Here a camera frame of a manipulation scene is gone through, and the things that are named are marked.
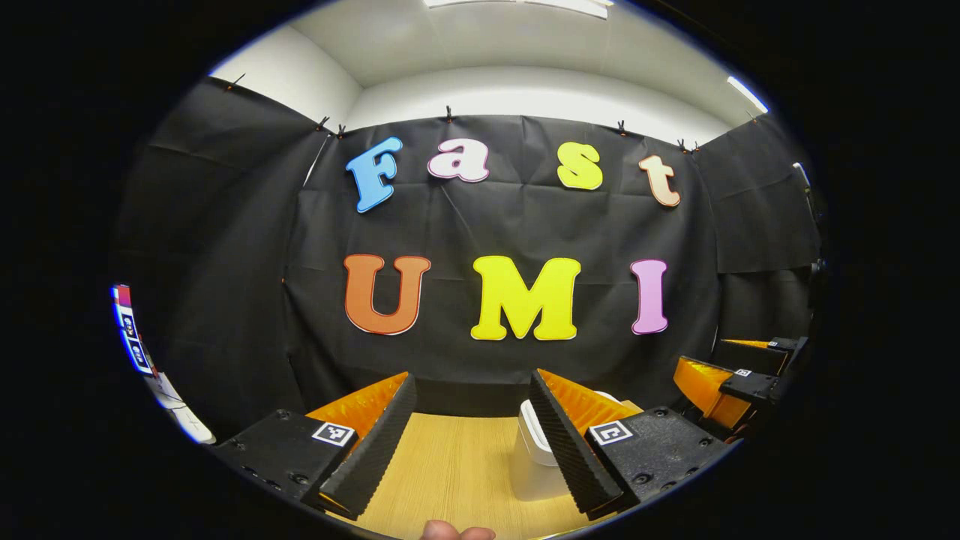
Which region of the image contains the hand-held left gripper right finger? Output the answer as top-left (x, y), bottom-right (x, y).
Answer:
top-left (529, 369), bottom-right (740, 522)

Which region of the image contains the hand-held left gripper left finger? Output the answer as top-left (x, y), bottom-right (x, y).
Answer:
top-left (214, 371), bottom-right (418, 522)

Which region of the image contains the white desktop garbage bin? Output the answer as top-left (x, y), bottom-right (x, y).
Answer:
top-left (512, 391), bottom-right (623, 502)

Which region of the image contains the ceiling light panel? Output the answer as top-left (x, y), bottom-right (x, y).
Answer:
top-left (727, 75), bottom-right (769, 114)
top-left (424, 0), bottom-right (610, 20)

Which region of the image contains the white side table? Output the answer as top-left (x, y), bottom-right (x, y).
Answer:
top-left (146, 373), bottom-right (217, 446)

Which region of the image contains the computer monitor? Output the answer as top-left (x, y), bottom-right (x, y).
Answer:
top-left (112, 283), bottom-right (156, 377)

